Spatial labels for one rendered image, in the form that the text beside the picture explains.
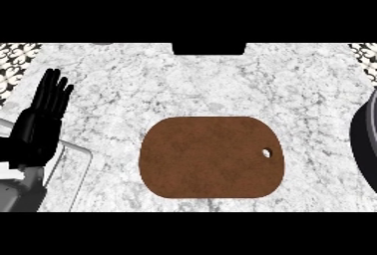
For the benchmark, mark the black pot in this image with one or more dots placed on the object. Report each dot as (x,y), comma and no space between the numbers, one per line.
(365,142)

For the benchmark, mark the grey sink basin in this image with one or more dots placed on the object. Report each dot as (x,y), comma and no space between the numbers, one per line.
(74,172)

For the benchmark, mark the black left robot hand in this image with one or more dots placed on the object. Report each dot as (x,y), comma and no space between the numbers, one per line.
(38,132)

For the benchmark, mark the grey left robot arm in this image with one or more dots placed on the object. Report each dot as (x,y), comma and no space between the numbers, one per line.
(22,192)

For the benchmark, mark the black appliance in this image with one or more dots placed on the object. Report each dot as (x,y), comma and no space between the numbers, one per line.
(208,48)

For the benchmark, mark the brown wooden cutting board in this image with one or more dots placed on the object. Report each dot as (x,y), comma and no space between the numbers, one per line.
(210,157)

